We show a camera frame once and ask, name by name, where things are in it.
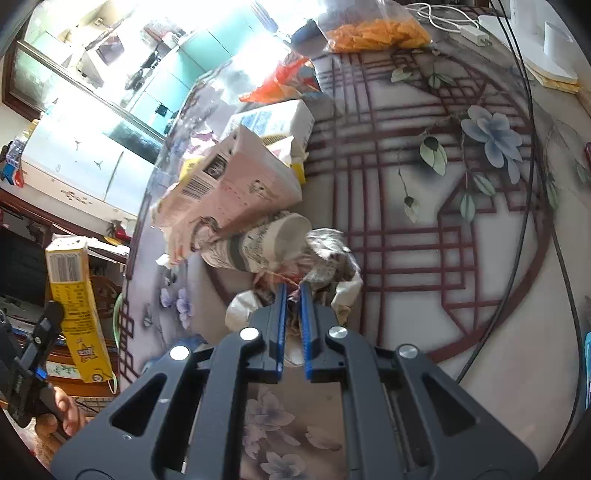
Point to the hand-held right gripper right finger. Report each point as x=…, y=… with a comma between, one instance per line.
x=307, y=323

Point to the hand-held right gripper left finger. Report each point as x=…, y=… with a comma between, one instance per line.
x=280, y=323

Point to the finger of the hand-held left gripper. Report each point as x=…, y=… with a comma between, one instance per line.
x=46, y=323

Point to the yellow drink carton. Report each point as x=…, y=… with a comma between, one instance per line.
x=76, y=300

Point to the silver wrapper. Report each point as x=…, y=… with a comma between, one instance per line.
x=330, y=258

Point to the yellow white medicine box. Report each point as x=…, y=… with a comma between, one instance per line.
x=298, y=173

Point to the pink wrapper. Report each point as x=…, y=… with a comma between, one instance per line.
x=203, y=137

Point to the white blue milk carton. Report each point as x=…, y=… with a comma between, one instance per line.
x=277, y=117

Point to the person's left hand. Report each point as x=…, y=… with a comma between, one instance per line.
x=67, y=408

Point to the printed paper cup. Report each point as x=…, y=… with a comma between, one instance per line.
x=272, y=240

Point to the pale pink cardboard box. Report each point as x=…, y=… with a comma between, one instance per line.
x=240, y=184

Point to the blue red box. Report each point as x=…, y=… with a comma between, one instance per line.
x=13, y=168

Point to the white refrigerator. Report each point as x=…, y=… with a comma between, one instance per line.
x=69, y=157

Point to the floral tablecloth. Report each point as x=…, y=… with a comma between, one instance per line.
x=485, y=277

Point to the orange snack bag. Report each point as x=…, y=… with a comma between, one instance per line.
x=281, y=83

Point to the teal kitchen cabinets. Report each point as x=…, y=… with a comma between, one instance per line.
x=194, y=60

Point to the clear bag of orange snacks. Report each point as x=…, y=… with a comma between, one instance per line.
x=378, y=32

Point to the white plastic device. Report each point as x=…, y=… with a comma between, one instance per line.
x=558, y=41

